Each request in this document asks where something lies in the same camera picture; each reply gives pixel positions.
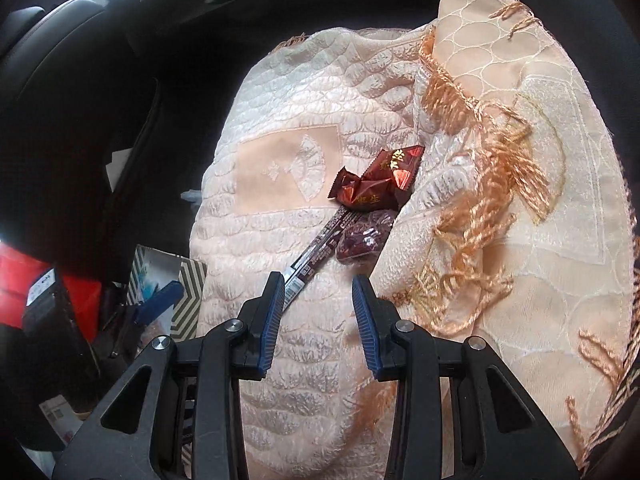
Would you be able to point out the dark long stick packet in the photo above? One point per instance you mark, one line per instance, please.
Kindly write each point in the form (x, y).
(320, 252)

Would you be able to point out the peach fringed blanket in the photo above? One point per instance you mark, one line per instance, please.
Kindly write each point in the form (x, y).
(300, 110)

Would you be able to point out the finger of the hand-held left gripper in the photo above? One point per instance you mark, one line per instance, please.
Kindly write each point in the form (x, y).
(160, 301)

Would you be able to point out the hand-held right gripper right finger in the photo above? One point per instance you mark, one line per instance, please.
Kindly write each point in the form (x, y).
(365, 332)

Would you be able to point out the clear dried fruit packet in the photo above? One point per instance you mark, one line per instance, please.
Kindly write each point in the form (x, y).
(365, 240)

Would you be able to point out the printed paper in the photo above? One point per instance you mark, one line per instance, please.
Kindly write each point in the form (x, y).
(60, 412)

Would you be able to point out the red-brown gold print candy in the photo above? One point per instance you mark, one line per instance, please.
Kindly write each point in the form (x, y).
(357, 194)
(400, 165)

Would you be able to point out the white box with striped rim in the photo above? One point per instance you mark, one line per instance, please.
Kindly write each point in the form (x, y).
(192, 285)

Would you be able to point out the red bag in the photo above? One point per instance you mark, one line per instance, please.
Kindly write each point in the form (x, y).
(12, 285)

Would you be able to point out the clear plastic bag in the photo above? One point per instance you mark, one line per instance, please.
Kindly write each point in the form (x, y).
(192, 196)

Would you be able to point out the black car seat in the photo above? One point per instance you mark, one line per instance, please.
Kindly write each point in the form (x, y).
(75, 110)

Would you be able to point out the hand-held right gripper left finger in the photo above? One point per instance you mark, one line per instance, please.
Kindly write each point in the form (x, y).
(267, 332)

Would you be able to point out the white papers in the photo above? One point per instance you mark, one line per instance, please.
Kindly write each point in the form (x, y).
(120, 167)

